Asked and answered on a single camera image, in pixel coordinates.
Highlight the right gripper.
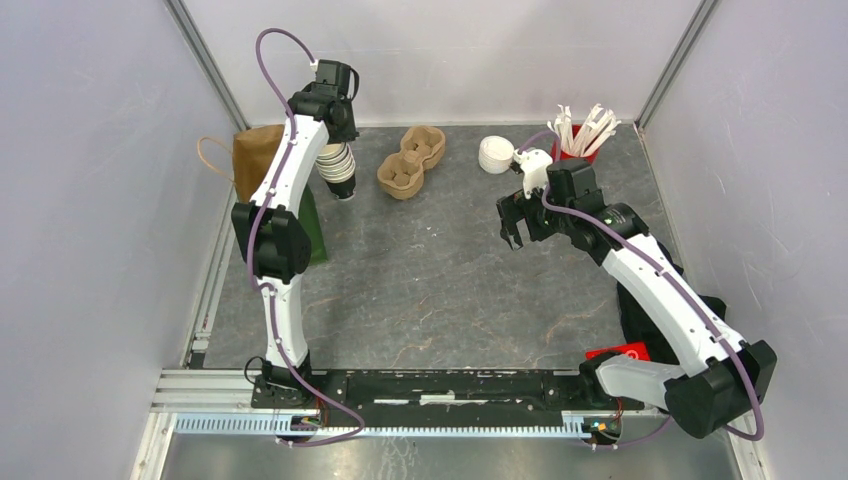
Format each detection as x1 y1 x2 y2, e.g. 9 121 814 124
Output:
496 180 573 251

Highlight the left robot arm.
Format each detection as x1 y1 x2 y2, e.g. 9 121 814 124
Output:
231 60 359 408

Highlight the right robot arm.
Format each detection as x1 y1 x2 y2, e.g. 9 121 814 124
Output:
497 155 777 441

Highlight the stack of paper cups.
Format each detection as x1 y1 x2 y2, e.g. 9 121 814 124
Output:
315 143 356 201

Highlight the stack of white lids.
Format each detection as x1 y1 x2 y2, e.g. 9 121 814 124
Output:
478 136 514 174

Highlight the red straw holder cup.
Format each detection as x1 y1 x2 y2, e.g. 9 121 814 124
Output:
550 123 604 164

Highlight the brown paper bag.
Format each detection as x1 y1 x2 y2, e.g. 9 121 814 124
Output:
196 124 285 203

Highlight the cardboard cup carrier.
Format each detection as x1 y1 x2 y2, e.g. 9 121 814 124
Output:
377 125 446 200

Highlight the green box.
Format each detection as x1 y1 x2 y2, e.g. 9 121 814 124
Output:
299 185 328 267

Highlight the black cloth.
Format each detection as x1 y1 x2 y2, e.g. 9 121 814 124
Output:
616 242 727 364

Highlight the red card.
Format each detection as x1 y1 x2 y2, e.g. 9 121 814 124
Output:
585 342 651 361

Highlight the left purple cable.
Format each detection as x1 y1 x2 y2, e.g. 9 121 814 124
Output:
246 27 367 449

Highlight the purple cable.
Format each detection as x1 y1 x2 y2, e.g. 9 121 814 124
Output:
246 27 367 449
515 129 766 452

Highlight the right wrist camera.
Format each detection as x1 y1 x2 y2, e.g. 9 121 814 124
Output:
513 149 553 199

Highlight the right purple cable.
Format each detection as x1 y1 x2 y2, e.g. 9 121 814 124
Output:
515 129 766 452

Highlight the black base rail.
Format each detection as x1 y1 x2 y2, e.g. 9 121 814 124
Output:
251 369 643 429

